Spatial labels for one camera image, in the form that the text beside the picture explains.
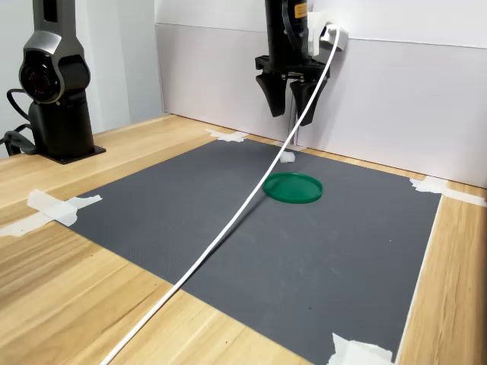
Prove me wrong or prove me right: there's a pale grey partition panel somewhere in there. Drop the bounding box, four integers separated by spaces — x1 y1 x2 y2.
154 21 487 189

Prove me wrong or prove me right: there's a white tape piece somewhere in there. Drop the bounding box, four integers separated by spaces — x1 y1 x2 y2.
327 332 395 365
409 175 487 208
205 128 249 144
0 189 103 237

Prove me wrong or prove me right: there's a dark grey table mat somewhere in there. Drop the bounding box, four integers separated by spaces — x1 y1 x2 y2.
56 138 443 365

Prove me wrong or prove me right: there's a white gripper camera box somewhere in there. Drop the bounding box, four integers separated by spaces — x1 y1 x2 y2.
307 11 350 55

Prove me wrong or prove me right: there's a thick black cable bundle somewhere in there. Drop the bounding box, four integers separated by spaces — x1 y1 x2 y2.
0 123 39 157

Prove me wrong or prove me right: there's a round green plastic lid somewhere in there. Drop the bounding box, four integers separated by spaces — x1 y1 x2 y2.
262 172 324 205

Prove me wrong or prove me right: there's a white camera cable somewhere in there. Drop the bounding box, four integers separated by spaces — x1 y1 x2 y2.
99 23 341 365

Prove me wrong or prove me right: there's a thin black cable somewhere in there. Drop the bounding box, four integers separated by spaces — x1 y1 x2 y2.
5 88 33 126

